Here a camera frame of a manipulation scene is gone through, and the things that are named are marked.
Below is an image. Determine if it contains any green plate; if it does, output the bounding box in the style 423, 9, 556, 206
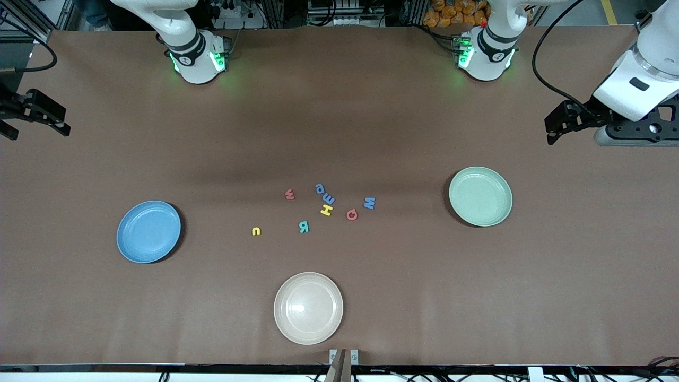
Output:
449, 166, 513, 228

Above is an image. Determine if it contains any orange packaged items pile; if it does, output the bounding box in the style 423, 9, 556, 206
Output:
423, 0, 489, 28

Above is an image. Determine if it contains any blue plate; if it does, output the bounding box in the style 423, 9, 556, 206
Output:
117, 200, 182, 264

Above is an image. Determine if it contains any white power strip with plugs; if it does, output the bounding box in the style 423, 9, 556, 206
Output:
210, 0, 266, 30

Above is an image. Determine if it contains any long white power strip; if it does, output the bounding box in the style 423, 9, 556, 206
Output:
308, 13, 385, 27

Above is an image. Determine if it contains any beige plate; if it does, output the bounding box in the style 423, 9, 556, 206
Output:
274, 272, 344, 346

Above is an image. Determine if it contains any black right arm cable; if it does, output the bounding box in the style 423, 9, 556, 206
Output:
0, 16, 58, 73

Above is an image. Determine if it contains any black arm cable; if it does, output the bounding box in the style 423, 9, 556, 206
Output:
0, 16, 58, 73
532, 0, 605, 115

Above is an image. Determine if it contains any aluminium frame profile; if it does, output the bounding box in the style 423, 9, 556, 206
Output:
0, 0, 75, 43

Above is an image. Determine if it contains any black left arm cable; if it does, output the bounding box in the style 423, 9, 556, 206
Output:
532, 0, 605, 115

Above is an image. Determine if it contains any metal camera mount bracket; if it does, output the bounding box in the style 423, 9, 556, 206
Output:
329, 349, 360, 382

